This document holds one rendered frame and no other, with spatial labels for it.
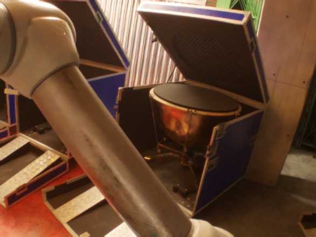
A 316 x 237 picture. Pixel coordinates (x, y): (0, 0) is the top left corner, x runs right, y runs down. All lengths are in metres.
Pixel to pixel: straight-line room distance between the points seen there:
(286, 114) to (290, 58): 0.60
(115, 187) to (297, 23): 2.68
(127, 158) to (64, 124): 0.12
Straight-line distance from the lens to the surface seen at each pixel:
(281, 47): 2.92
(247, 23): 1.89
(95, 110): 0.45
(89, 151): 0.44
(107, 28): 2.82
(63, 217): 2.32
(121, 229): 2.15
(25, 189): 2.54
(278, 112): 3.02
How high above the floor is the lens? 1.59
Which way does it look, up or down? 22 degrees down
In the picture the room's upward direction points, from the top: 8 degrees clockwise
